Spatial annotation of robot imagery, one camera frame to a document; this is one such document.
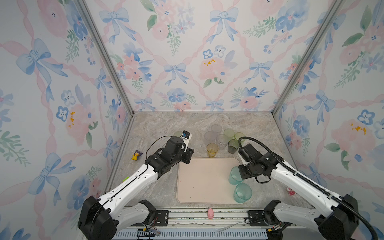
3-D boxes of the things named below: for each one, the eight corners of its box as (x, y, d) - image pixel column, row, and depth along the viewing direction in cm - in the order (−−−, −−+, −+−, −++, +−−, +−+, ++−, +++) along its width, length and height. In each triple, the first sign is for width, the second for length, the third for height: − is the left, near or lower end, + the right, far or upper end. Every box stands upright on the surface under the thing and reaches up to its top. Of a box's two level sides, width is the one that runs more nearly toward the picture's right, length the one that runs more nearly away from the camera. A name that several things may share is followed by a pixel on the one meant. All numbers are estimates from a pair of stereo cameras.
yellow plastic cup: (206, 157, 97) (207, 151, 91) (206, 148, 101) (207, 142, 95) (217, 157, 97) (218, 151, 91) (216, 148, 101) (217, 142, 95)
